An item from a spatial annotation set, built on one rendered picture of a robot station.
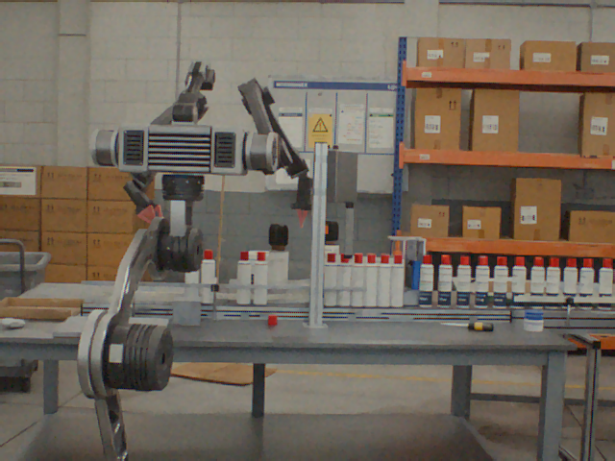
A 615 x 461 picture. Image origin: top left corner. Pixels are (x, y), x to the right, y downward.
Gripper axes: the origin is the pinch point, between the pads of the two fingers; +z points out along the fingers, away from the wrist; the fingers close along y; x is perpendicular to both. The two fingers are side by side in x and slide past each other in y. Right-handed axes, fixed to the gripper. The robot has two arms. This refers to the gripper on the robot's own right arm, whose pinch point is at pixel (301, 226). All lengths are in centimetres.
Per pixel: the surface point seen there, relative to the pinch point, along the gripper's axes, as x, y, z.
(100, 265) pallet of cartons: -300, 145, 62
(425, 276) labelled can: 16, -49, 14
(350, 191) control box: 24.9, -16.6, -15.9
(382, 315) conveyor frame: 20.4, -33.7, 30.2
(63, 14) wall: -455, 230, -149
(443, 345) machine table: 60, -50, 32
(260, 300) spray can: 20.7, 13.2, 28.1
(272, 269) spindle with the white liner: -6.9, 10.1, 19.3
